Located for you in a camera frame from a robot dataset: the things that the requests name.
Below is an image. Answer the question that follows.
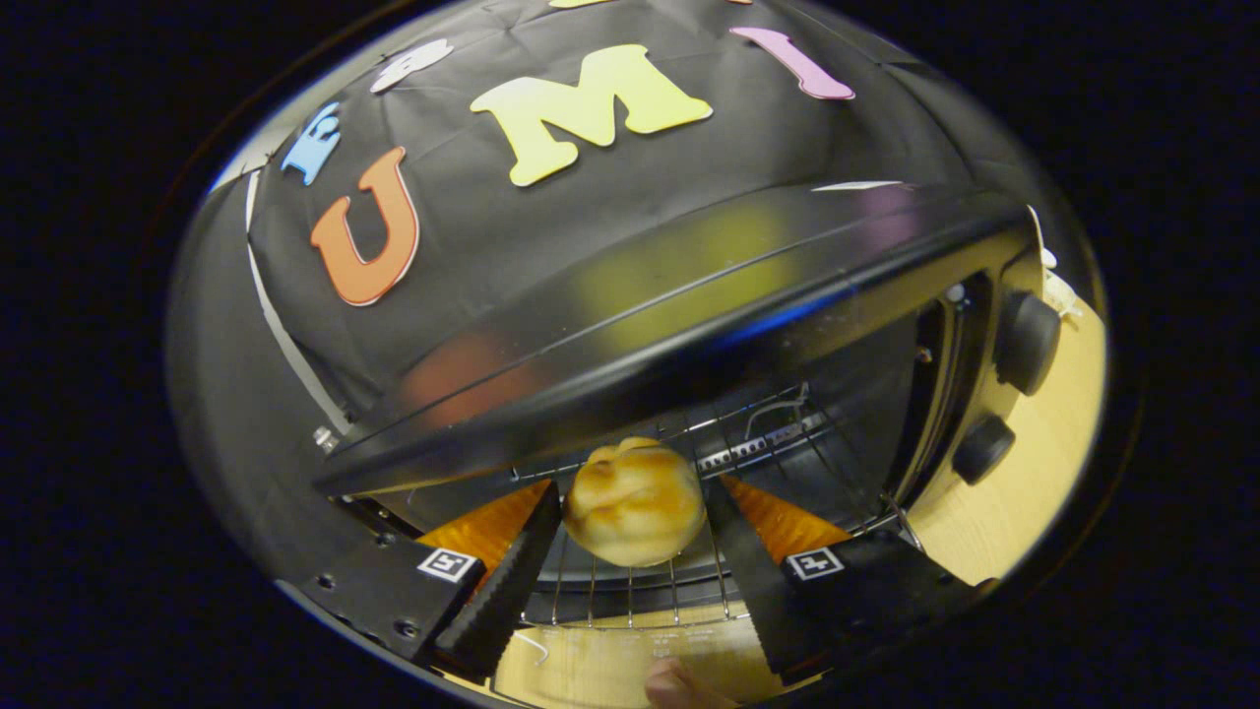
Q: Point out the golden bread bun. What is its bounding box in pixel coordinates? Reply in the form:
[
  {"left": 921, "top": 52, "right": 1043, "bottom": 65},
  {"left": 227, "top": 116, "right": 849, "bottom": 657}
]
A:
[{"left": 563, "top": 437, "right": 708, "bottom": 568}]

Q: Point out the black toaster oven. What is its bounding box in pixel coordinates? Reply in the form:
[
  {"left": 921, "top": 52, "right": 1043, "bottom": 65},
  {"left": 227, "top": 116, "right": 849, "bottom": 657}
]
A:
[{"left": 313, "top": 182, "right": 1064, "bottom": 631}]

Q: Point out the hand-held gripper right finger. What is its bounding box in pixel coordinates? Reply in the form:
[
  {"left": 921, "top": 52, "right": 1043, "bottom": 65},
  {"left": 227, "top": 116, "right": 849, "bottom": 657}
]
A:
[{"left": 706, "top": 476, "right": 985, "bottom": 680}]

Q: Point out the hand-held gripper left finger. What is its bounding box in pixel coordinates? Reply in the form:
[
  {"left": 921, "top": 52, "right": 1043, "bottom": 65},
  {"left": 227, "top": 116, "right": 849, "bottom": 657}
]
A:
[{"left": 276, "top": 480, "right": 563, "bottom": 685}]

